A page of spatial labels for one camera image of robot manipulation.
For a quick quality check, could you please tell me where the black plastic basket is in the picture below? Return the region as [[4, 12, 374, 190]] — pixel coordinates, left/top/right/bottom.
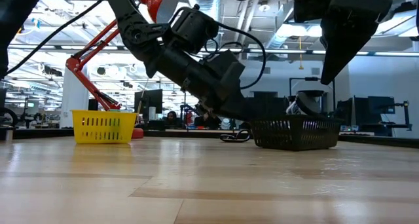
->
[[250, 115, 341, 152]]

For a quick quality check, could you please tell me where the clear jar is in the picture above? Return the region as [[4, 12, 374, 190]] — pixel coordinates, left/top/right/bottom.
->
[[285, 90, 325, 117]]

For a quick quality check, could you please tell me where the person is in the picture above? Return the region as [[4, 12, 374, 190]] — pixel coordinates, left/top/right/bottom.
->
[[194, 112, 223, 130], [164, 111, 180, 125]]

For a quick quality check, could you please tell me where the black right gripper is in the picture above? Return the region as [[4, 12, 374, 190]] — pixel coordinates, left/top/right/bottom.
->
[[293, 0, 393, 86]]

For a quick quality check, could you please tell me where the yellow plastic basket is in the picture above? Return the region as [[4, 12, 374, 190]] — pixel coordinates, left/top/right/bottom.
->
[[71, 109, 138, 145]]

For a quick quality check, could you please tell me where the monitor on black arm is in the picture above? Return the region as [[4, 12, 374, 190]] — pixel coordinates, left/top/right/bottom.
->
[[353, 95, 414, 133]]

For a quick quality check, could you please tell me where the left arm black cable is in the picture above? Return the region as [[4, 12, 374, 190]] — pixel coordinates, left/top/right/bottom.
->
[[6, 0, 268, 90]]

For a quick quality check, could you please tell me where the red desk lamp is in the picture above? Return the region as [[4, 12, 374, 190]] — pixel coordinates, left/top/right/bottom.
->
[[65, 0, 180, 140]]

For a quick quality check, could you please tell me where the black computer monitor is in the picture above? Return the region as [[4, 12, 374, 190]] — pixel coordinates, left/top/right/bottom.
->
[[134, 88, 164, 122]]

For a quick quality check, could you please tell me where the white square pillar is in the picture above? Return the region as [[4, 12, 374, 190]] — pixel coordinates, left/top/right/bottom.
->
[[60, 65, 91, 129]]

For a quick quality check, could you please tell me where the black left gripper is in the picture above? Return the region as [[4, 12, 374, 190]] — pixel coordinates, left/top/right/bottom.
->
[[181, 69, 264, 122]]

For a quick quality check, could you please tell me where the black station frame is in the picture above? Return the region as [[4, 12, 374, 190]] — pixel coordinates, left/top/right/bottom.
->
[[288, 77, 337, 117]]

